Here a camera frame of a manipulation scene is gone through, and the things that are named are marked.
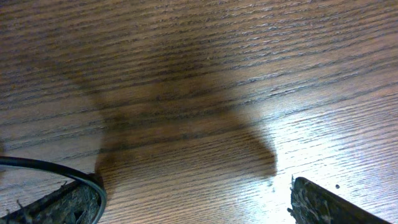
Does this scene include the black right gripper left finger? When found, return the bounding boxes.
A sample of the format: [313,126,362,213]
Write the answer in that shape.
[1,181,101,224]

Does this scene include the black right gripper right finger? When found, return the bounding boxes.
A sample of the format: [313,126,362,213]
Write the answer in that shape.
[287,177,389,224]

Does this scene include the thin black cable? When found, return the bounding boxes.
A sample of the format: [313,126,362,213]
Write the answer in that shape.
[0,156,108,224]

